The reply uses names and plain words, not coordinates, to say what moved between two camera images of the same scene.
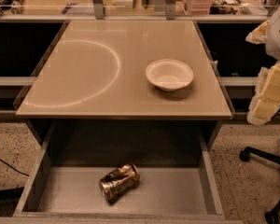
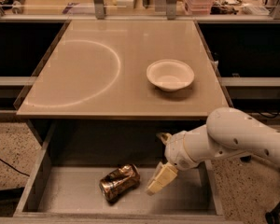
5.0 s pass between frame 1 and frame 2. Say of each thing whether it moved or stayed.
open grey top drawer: stayed
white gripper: moved
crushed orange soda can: stayed
